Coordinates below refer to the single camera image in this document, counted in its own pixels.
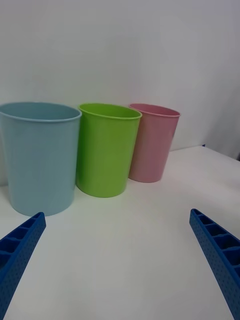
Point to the green plastic bin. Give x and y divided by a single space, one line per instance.
105 155

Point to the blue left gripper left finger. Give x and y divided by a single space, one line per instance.
22 252

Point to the pale blue plastic bin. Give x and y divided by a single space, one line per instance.
41 160

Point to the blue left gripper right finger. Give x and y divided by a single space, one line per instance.
220 250

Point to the pink plastic bin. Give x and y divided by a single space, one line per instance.
152 147

